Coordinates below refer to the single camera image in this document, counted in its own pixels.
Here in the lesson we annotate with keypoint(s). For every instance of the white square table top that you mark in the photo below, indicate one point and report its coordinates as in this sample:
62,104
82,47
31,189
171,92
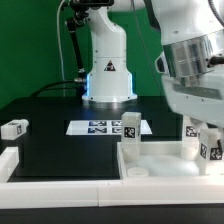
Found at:
165,159

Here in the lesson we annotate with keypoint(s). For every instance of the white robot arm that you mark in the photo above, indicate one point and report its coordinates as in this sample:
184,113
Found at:
191,62

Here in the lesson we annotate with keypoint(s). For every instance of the white U-shaped fence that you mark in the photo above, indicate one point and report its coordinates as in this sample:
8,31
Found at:
149,191

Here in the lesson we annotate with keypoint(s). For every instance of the white sheet with tags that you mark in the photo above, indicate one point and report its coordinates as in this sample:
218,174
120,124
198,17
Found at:
94,127

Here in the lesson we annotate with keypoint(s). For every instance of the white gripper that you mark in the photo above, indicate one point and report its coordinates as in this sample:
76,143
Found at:
204,102

